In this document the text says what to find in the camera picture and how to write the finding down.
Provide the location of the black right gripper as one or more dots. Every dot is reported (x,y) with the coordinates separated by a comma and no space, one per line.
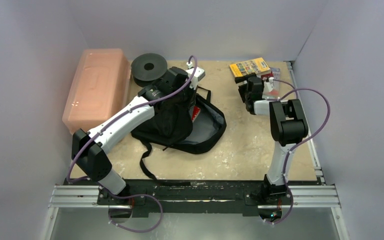
(245,89)

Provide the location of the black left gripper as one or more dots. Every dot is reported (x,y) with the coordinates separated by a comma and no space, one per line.
(186,81)

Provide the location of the grey thin booklet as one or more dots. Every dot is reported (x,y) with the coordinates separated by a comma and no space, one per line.
(275,92)

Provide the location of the yellow picture book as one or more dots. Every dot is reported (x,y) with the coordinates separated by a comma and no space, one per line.
(256,66)

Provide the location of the red comic book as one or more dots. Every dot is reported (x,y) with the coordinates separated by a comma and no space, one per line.
(195,112)

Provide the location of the black student backpack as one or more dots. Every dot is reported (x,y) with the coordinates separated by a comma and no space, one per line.
(173,128)

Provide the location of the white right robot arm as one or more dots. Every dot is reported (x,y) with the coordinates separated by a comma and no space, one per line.
(288,124)

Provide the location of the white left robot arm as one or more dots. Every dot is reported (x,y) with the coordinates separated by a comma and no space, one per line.
(90,148)

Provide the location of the small patterned card pack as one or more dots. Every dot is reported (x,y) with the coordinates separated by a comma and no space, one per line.
(276,72)

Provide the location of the black filament spool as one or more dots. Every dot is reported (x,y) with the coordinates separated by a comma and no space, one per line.
(147,68)

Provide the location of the translucent pink storage box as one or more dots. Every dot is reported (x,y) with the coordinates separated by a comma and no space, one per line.
(99,89)

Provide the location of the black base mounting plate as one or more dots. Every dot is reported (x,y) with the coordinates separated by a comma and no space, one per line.
(246,197)

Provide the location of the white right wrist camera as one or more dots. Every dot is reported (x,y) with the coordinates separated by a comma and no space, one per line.
(268,86)

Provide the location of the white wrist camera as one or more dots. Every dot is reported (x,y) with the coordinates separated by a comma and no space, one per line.
(195,74)
(268,86)

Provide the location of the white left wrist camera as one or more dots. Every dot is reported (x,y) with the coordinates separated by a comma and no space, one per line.
(195,74)

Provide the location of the aluminium frame rail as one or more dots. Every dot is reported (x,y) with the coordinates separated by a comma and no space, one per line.
(244,153)

